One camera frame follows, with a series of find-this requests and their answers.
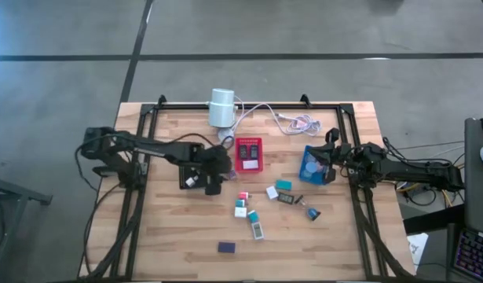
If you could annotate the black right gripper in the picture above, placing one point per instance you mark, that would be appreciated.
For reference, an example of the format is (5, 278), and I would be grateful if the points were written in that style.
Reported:
(337, 155)

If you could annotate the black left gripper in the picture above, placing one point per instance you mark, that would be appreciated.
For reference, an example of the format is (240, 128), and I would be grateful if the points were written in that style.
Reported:
(215, 163)

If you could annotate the purple hourglass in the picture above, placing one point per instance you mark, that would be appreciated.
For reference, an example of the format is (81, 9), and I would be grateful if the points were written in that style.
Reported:
(311, 158)

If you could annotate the purple wall charger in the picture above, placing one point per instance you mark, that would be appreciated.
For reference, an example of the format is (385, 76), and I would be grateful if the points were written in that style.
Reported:
(233, 174)

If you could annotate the black digital display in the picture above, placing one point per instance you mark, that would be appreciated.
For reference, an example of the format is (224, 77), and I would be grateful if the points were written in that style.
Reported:
(244, 151)
(285, 197)

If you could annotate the pale bluish white wall charger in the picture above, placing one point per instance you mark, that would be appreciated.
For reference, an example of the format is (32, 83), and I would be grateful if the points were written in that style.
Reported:
(191, 181)

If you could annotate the blue framed digital display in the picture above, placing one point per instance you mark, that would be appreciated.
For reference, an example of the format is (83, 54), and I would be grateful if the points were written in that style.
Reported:
(254, 151)

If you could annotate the teal white wall charger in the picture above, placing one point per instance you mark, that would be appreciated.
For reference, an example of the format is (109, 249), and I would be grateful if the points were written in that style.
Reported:
(252, 216)

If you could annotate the dark purple digital display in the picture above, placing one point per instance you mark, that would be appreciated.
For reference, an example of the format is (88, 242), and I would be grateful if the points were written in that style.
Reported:
(226, 247)

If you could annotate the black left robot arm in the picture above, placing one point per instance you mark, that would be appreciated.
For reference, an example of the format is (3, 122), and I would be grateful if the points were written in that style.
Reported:
(147, 147)

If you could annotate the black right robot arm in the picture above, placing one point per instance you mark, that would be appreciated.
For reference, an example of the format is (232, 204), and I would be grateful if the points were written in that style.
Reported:
(402, 169)

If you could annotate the blue plastic basket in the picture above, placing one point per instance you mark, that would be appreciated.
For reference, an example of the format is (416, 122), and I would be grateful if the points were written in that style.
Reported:
(302, 176)

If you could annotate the black plastic basket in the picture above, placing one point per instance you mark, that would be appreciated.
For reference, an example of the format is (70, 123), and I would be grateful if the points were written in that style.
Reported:
(182, 184)

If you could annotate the red plastic basket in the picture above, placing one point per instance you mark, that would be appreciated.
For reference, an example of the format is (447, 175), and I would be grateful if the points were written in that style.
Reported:
(260, 157)

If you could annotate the teal rectangular block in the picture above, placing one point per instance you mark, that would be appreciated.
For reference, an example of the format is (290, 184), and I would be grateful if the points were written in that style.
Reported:
(283, 185)

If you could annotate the white desk lamp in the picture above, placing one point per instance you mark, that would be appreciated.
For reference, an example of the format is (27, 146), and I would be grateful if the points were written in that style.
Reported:
(221, 113)

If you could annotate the white paper sheet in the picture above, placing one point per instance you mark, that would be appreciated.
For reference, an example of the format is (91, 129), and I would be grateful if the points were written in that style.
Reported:
(418, 245)

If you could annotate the black computer keyboard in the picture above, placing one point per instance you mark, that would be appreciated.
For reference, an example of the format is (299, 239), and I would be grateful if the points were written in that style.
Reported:
(474, 253)

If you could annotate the black metal stand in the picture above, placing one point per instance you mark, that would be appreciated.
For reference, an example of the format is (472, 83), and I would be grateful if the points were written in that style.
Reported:
(19, 192)

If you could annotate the pink white wall charger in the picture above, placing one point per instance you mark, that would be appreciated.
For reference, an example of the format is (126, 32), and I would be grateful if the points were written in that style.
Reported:
(243, 195)

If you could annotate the blue white wall charger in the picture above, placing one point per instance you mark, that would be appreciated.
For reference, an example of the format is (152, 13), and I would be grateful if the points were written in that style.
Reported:
(240, 203)

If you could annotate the large white wall charger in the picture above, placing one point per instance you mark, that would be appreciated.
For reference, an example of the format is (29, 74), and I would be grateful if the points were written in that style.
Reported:
(241, 212)

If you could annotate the black frame clamp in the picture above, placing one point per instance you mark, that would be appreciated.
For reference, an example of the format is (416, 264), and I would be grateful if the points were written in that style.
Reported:
(161, 100)
(305, 100)

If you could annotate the white cube wall charger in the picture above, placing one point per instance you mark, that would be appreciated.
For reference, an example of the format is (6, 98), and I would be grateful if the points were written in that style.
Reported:
(271, 192)

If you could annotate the black aluminium table frame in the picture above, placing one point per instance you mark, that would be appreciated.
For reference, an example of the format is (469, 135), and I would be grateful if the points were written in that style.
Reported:
(178, 106)

